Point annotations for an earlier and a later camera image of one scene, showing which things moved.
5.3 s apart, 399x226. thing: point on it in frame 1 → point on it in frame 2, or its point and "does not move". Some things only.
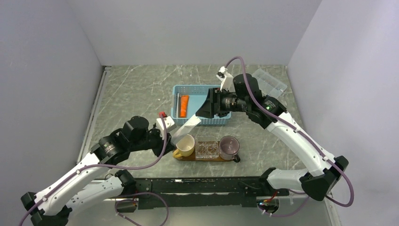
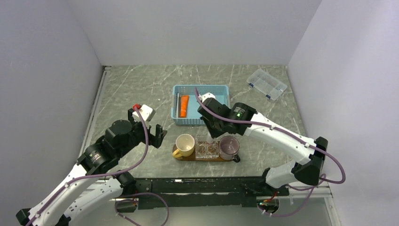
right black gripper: x=212 y=104 → x=213 y=133
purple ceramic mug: x=229 y=146 does not move
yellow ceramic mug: x=185 y=146 does not move
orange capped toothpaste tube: x=184 y=105 does not move
